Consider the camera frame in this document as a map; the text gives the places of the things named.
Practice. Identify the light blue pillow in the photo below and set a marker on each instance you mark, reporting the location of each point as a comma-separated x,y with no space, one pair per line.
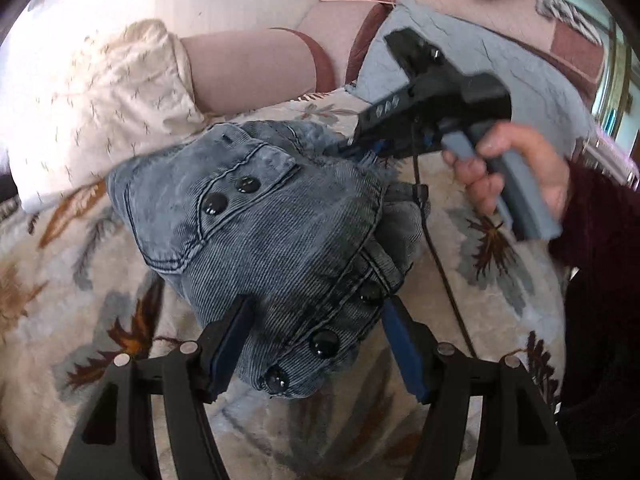
542,97

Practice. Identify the leaf pattern bed blanket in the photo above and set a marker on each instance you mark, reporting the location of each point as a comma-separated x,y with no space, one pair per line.
75,292

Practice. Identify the person right hand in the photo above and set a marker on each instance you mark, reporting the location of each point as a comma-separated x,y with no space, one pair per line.
548,167

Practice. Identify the pink bolster cushion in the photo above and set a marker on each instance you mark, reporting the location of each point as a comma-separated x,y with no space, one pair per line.
234,72

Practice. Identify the white patterned pillow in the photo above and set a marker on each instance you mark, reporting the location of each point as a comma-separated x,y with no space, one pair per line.
67,124

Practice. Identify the blue denim pants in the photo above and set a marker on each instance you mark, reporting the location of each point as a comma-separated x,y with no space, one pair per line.
262,209

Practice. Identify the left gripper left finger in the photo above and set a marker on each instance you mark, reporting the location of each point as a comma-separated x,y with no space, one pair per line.
114,436

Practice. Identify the pink padded headboard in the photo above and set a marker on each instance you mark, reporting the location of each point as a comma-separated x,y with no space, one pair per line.
345,28

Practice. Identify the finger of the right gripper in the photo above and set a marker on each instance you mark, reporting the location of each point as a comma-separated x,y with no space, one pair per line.
366,151

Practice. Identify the dark red sleeve forearm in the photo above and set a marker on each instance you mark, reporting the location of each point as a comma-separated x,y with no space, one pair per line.
600,237

